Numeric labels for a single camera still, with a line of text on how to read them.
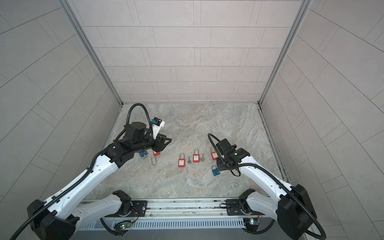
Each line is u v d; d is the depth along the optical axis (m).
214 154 0.89
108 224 0.69
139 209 0.71
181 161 0.85
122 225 0.65
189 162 0.87
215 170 0.83
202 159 0.87
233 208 0.71
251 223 0.68
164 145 0.66
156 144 0.63
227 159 0.62
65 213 0.38
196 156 0.87
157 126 0.63
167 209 0.72
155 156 0.89
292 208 0.39
